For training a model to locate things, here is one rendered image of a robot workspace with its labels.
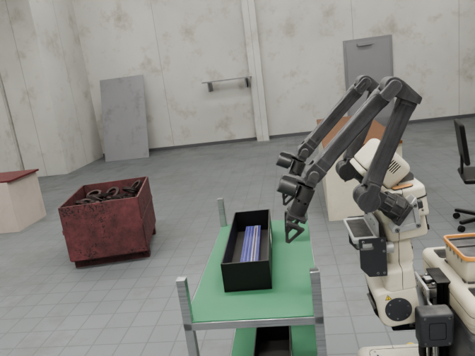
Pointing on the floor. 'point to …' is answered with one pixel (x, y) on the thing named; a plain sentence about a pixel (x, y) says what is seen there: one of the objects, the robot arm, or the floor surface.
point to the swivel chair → (467, 174)
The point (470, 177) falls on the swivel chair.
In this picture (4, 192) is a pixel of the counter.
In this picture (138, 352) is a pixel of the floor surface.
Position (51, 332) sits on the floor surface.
